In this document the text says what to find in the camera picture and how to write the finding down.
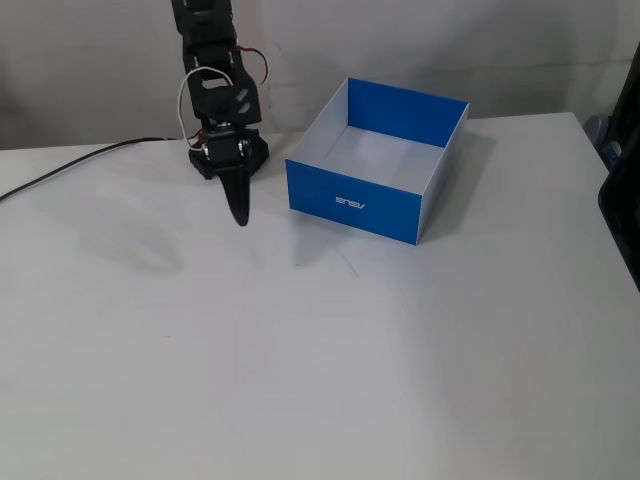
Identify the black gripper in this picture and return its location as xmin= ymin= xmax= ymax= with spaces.
xmin=202 ymin=124 xmax=258 ymax=229

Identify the blue cardboard box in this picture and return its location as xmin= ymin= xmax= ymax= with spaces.
xmin=284 ymin=76 xmax=471 ymax=246

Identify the black table clamp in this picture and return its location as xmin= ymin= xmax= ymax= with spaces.
xmin=187 ymin=144 xmax=221 ymax=181

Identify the gray rounded object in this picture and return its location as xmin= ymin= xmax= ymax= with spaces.
xmin=583 ymin=113 xmax=612 ymax=151

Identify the black plastic hard case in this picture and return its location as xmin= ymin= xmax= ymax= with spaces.
xmin=597 ymin=40 xmax=640 ymax=294

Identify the white servo cable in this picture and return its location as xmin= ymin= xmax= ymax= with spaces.
xmin=176 ymin=67 xmax=235 ymax=152

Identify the red servo wire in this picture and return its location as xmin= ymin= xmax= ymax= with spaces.
xmin=236 ymin=45 xmax=272 ymax=87

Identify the black power cable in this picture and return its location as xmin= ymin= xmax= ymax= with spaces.
xmin=0 ymin=136 xmax=179 ymax=202

